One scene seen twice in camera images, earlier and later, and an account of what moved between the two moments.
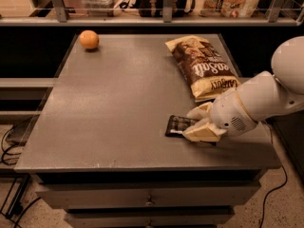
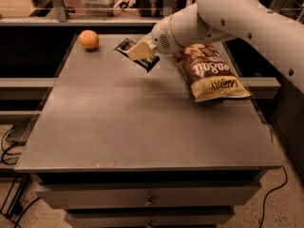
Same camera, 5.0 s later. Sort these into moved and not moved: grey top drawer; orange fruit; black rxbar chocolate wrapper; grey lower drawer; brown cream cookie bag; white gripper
Moved: white gripper; black rxbar chocolate wrapper
Not moved: orange fruit; brown cream cookie bag; grey lower drawer; grey top drawer
